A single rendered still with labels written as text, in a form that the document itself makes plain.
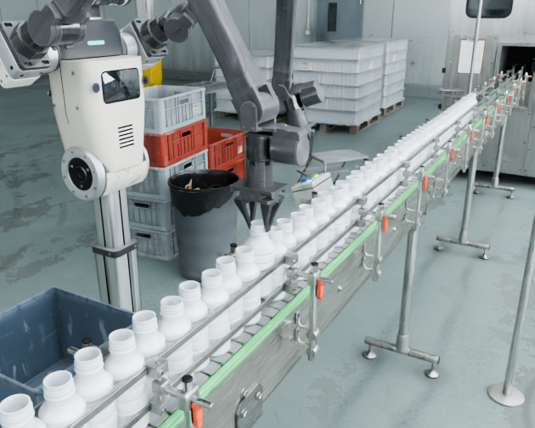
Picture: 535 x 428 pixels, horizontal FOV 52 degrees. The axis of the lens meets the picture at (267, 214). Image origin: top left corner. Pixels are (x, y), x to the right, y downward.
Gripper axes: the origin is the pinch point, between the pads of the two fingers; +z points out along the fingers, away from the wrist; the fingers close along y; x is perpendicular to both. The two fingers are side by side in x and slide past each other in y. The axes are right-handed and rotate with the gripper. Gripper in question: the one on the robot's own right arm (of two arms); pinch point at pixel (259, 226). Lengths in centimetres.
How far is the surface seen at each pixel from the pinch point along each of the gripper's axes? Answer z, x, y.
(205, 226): 79, 158, -129
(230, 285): 7.2, -13.9, 1.5
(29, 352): 38, -19, -56
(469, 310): 120, 206, 20
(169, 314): 4.6, -31.3, 0.9
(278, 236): 4.0, 5.4, 1.6
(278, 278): 13.3, 4.1, 2.5
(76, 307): 28, -9, -49
